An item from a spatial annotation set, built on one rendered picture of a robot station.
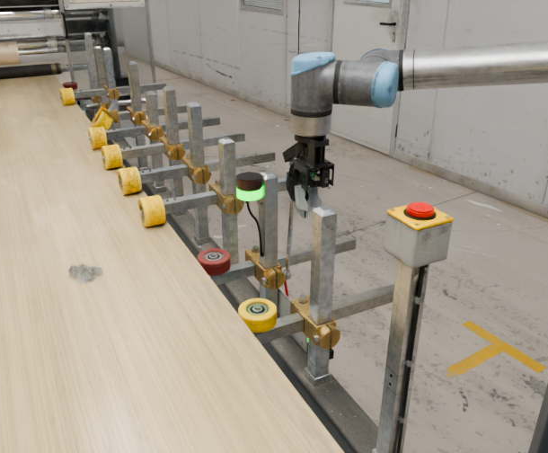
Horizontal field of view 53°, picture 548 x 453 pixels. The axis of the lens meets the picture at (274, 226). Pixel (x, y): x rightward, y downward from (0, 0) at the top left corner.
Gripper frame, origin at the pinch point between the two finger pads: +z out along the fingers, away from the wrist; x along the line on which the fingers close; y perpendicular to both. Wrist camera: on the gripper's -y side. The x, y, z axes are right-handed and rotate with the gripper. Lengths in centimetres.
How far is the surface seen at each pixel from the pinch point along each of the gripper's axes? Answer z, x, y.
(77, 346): 11, -56, 13
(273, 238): 6.3, -7.2, -1.4
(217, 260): 10.5, -20.6, -4.6
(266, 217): 0.4, -9.2, -1.4
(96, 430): 11, -57, 36
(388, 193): 101, 182, -189
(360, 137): 93, 229, -294
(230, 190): 2.7, -7.9, -26.4
